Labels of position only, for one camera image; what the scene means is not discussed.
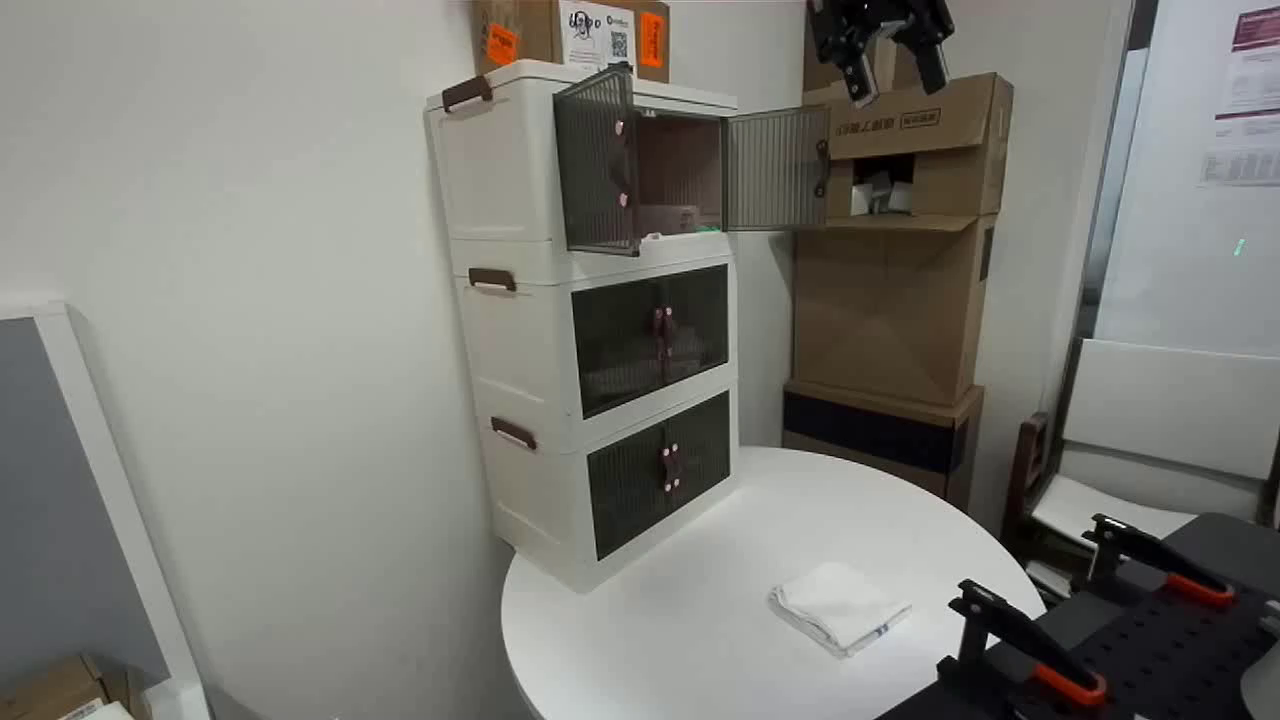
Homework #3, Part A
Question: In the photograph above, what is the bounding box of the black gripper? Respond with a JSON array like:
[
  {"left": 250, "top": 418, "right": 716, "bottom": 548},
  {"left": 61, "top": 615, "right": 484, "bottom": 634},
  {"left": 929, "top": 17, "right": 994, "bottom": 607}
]
[{"left": 807, "top": 0, "right": 959, "bottom": 104}]

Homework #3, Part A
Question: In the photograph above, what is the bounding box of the smoky translucent cabinet door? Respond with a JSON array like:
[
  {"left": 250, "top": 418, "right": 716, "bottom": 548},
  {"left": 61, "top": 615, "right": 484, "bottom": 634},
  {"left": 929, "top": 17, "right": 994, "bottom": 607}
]
[
  {"left": 656, "top": 261, "right": 737, "bottom": 382},
  {"left": 585, "top": 428, "right": 669, "bottom": 559},
  {"left": 551, "top": 61, "right": 645, "bottom": 257},
  {"left": 574, "top": 281, "right": 669, "bottom": 420},
  {"left": 659, "top": 392, "right": 737, "bottom": 521},
  {"left": 726, "top": 100, "right": 836, "bottom": 236}
]

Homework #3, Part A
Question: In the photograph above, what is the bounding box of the white three-tier storage cabinet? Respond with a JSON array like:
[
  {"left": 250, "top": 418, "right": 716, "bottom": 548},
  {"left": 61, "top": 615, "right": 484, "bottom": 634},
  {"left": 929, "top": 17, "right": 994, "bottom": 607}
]
[{"left": 425, "top": 58, "right": 741, "bottom": 595}]

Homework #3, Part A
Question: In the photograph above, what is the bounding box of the printed cardboard box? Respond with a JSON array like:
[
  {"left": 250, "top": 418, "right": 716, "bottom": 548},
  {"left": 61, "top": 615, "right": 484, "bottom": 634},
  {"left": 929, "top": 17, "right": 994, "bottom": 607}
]
[{"left": 820, "top": 68, "right": 1015, "bottom": 225}]

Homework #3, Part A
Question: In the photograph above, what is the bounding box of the large plain cardboard box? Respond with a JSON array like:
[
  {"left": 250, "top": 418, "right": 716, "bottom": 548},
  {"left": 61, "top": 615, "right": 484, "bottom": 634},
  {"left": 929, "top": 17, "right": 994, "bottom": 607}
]
[{"left": 783, "top": 211, "right": 1001, "bottom": 411}]

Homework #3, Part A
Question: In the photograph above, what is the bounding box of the translucent plastic container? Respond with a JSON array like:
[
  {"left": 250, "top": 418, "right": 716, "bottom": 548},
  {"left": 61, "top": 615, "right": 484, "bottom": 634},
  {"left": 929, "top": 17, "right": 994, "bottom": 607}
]
[{"left": 647, "top": 196, "right": 710, "bottom": 242}]

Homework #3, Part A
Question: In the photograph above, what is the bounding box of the cardboard box with orange stickers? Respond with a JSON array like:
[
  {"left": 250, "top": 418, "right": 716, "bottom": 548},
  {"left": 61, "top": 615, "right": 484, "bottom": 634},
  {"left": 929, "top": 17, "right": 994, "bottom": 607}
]
[{"left": 469, "top": 0, "right": 671, "bottom": 83}]

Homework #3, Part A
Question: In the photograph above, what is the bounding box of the printed paper poster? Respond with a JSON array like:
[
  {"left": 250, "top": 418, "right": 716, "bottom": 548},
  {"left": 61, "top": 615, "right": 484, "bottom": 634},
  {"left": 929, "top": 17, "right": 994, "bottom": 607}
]
[{"left": 1199, "top": 0, "right": 1280, "bottom": 191}]

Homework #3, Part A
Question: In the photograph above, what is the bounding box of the cardboard box with black band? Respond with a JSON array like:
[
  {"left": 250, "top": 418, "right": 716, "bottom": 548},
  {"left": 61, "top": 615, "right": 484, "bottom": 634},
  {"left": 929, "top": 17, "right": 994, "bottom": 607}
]
[{"left": 778, "top": 382, "right": 989, "bottom": 514}]

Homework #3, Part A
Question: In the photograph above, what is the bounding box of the white board panel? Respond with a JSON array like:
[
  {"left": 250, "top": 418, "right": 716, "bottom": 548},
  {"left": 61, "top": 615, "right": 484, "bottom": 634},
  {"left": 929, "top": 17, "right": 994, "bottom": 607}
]
[{"left": 1059, "top": 337, "right": 1280, "bottom": 484}]

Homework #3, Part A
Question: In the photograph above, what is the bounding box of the white folded cloth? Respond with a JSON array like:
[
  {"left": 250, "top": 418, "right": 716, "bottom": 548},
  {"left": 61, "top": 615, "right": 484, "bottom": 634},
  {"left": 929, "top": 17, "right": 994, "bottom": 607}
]
[{"left": 770, "top": 557, "right": 915, "bottom": 662}]

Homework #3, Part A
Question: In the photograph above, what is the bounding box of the black red clamp tool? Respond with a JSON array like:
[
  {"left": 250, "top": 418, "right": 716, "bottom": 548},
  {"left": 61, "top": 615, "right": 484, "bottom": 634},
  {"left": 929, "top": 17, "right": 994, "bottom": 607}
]
[{"left": 877, "top": 514, "right": 1280, "bottom": 720}]

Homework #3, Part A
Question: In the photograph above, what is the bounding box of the open shallow cardboard box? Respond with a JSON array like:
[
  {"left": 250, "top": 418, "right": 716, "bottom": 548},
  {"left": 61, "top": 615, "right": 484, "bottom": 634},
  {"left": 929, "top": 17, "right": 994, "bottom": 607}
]
[{"left": 0, "top": 647, "right": 154, "bottom": 720}]

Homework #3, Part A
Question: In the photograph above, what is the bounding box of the glass panel with dark frame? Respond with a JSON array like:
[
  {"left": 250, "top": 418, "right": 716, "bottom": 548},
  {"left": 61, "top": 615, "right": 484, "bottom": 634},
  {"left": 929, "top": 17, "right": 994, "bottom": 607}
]
[{"left": 1051, "top": 0, "right": 1280, "bottom": 444}]

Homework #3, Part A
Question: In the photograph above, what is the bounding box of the dark brown wooden frame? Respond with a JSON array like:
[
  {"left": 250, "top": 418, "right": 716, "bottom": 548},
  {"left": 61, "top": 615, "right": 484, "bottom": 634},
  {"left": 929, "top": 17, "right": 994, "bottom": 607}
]
[{"left": 1001, "top": 411, "right": 1072, "bottom": 566}]

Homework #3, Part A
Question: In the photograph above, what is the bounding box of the black clamp with orange handle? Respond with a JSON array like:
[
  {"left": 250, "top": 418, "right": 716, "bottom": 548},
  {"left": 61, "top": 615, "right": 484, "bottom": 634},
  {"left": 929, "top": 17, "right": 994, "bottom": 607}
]
[
  {"left": 1081, "top": 514, "right": 1241, "bottom": 615},
  {"left": 947, "top": 576, "right": 1114, "bottom": 713}
]

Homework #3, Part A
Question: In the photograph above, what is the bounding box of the grey partition with white frame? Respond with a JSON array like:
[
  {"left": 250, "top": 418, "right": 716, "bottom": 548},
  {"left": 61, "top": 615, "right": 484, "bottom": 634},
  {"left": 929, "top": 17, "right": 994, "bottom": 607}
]
[{"left": 0, "top": 297, "right": 215, "bottom": 720}]

